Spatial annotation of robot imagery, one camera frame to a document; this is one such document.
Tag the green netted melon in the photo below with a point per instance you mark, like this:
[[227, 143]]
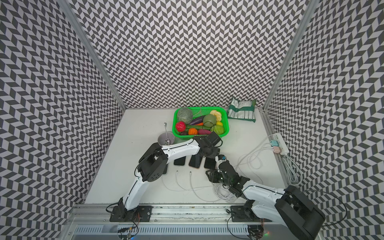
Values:
[[185, 115]]

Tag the green plastic basket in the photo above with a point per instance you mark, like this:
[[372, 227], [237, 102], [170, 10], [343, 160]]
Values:
[[201, 111]]

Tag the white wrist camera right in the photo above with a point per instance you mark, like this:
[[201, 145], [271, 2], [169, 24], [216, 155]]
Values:
[[220, 159]]

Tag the red toy fruit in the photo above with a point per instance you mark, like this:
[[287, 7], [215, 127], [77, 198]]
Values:
[[180, 126]]

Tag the orange toy pumpkin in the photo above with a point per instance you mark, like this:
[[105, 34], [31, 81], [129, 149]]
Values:
[[193, 131]]

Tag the light green toy gourd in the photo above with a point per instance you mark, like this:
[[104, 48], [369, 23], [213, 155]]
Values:
[[218, 129]]

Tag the black phone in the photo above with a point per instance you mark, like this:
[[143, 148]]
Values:
[[165, 170], [210, 164], [195, 161], [180, 161]]

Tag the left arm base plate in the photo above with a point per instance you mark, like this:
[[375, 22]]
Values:
[[139, 214]]

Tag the aluminium corner post right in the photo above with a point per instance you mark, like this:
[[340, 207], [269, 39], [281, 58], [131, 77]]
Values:
[[309, 12]]

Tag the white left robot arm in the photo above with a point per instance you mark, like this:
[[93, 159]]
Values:
[[153, 162]]

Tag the magenta toy sweet potato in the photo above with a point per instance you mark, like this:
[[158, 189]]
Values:
[[204, 132]]

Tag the aluminium corner post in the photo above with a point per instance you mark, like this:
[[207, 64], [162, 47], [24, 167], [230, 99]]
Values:
[[309, 12], [73, 20]]

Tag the green toy cucumber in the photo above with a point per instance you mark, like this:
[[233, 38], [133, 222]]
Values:
[[197, 127]]

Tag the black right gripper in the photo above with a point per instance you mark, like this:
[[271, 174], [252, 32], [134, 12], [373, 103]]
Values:
[[213, 176]]

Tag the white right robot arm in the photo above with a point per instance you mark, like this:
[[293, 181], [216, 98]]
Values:
[[288, 207]]

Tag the white power strip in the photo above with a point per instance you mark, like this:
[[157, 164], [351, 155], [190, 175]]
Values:
[[282, 144]]

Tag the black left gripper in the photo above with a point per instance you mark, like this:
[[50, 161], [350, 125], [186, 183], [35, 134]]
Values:
[[216, 151]]

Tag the aluminium corner post left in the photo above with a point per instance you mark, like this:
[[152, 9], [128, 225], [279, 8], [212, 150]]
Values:
[[73, 20]]

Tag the green white snack bag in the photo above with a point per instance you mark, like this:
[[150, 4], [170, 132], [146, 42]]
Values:
[[242, 110]]

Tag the green toy apple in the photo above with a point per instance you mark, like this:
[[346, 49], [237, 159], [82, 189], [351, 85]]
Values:
[[209, 120]]

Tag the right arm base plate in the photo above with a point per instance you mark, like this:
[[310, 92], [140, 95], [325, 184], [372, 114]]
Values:
[[241, 215]]

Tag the purple toy eggplant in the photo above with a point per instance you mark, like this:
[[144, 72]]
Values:
[[197, 120]]

